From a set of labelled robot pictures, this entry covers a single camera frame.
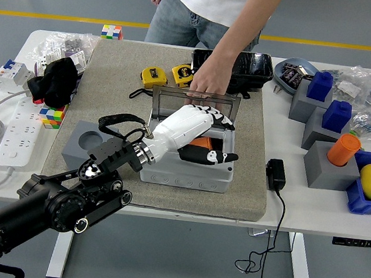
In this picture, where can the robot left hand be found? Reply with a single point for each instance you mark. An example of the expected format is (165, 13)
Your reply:
(183, 125)

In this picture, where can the person's left hand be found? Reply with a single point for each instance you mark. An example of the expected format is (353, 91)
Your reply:
(212, 78)

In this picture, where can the orange cylinder battery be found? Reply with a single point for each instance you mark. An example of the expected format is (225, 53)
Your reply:
(203, 142)
(343, 148)

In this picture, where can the grey electrical box clear lid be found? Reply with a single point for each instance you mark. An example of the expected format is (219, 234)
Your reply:
(184, 179)

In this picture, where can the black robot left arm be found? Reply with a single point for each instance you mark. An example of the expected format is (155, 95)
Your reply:
(64, 205)

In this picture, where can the person's left forearm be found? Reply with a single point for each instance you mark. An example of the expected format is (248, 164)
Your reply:
(245, 25)

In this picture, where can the black plastic tray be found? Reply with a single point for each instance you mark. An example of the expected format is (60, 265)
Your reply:
(253, 69)

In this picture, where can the colourful puzzle cube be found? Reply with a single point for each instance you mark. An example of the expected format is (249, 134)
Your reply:
(112, 32)
(52, 118)

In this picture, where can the black table control panel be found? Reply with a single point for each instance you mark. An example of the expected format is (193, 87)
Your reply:
(351, 242)

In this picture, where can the small metal clip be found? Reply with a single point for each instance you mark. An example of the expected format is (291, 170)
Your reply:
(277, 88)

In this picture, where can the blue-grey bowl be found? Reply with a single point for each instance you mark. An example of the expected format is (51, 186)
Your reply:
(279, 76)

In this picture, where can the dark snack packets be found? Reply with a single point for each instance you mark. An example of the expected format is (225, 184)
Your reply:
(291, 75)

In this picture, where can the white table leg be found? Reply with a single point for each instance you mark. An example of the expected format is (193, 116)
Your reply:
(301, 269)
(62, 252)

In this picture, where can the grey-brown mat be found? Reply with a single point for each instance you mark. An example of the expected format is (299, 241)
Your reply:
(113, 70)

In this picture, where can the blue plastic bin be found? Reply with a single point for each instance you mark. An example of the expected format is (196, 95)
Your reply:
(362, 204)

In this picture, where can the clear bag purple label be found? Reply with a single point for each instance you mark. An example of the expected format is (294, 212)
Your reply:
(79, 58)

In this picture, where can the black power adapter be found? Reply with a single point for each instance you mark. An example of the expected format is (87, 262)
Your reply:
(275, 174)

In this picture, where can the blue block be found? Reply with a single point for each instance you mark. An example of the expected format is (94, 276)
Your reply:
(320, 87)
(337, 117)

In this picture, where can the grey cube holder round hole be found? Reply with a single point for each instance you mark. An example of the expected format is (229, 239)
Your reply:
(325, 175)
(73, 153)

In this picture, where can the clear bag white parts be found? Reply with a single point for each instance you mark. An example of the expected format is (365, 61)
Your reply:
(48, 49)

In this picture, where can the black cloth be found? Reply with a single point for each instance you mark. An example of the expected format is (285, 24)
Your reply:
(58, 81)

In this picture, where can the white power strip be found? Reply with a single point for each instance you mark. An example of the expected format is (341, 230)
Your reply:
(18, 133)

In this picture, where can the white circuit breaker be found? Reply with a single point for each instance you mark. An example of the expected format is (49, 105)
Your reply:
(11, 75)

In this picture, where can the grey table bracket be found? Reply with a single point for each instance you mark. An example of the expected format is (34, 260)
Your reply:
(260, 232)

